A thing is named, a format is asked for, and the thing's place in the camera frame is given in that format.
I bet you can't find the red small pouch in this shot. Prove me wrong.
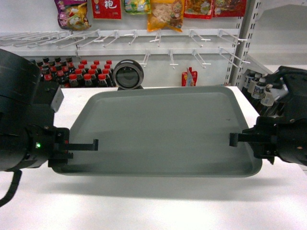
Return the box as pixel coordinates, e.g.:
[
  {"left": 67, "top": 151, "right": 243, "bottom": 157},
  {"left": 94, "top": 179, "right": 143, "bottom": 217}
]
[{"left": 181, "top": 67, "right": 198, "bottom": 87}]

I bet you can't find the purple snack bag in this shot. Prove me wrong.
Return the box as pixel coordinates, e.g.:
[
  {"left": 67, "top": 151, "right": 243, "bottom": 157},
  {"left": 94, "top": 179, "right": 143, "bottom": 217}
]
[{"left": 54, "top": 0, "right": 91, "bottom": 31}]

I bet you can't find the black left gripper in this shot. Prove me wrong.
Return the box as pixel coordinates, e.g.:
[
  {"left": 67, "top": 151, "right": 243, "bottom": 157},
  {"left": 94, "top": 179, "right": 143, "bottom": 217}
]
[{"left": 25, "top": 125, "right": 99, "bottom": 168}]

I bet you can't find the white checkout counter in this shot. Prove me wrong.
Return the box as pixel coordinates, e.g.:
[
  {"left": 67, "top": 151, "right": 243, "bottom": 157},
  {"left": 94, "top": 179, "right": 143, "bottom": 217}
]
[{"left": 0, "top": 86, "right": 307, "bottom": 230}]

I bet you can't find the white metal shelf rack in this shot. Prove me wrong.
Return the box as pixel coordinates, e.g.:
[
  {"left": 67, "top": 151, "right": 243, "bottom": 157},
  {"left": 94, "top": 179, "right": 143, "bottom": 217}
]
[{"left": 225, "top": 0, "right": 307, "bottom": 88}]

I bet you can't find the yellow snack bag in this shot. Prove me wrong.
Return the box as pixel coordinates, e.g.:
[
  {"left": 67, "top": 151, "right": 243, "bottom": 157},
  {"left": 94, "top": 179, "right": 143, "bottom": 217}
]
[{"left": 147, "top": 0, "right": 185, "bottom": 32}]

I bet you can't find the black barcode scanner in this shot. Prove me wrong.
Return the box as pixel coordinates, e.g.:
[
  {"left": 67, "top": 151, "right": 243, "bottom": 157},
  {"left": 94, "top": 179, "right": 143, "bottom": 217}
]
[{"left": 113, "top": 59, "right": 144, "bottom": 91}]

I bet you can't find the red packet with characters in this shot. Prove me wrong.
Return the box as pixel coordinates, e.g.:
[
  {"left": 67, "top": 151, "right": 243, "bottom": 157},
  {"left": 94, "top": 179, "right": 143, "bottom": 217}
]
[{"left": 91, "top": 0, "right": 121, "bottom": 20}]

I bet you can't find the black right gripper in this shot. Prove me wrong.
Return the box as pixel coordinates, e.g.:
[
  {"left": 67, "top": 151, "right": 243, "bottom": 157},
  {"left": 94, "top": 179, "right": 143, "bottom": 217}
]
[{"left": 229, "top": 116, "right": 288, "bottom": 164}]

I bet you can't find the grey silver tray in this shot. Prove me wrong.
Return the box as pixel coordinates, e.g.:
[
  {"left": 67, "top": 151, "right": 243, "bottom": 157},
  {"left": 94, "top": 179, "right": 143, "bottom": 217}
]
[{"left": 53, "top": 86, "right": 262, "bottom": 177}]

